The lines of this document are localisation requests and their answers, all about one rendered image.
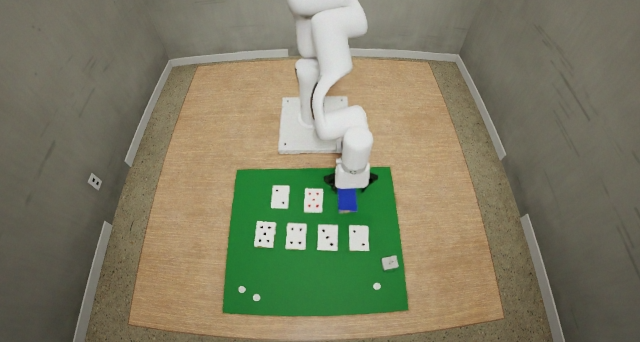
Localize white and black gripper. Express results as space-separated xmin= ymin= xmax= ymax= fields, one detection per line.
xmin=324 ymin=163 xmax=378 ymax=194

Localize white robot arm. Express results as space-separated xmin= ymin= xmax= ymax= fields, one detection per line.
xmin=287 ymin=0 xmax=373 ymax=175

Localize white playing card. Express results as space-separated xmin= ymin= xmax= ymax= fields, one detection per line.
xmin=271 ymin=185 xmax=289 ymax=209
xmin=286 ymin=223 xmax=306 ymax=249
xmin=349 ymin=226 xmax=369 ymax=251
xmin=317 ymin=225 xmax=337 ymax=251
xmin=254 ymin=221 xmax=275 ymax=247
xmin=304 ymin=189 xmax=323 ymax=212

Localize green felt mat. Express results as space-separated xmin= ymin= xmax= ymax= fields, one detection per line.
xmin=222 ymin=167 xmax=409 ymax=316

